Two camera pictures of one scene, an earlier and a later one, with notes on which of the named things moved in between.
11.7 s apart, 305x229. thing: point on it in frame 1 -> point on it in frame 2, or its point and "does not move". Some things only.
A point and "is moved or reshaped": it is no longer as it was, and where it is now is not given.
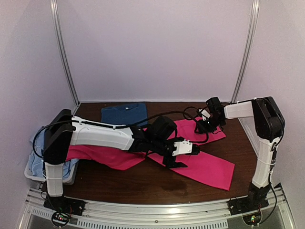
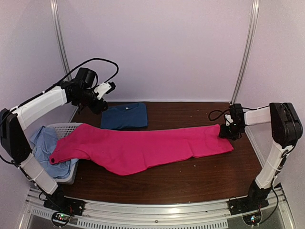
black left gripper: [174, 164] -> [98, 109]
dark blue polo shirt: [125, 115] does not move
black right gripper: [202, 129] -> [222, 133]
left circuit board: [60, 219] does not move
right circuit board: [253, 219] does not move
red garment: [200, 170] is moved or reshaped
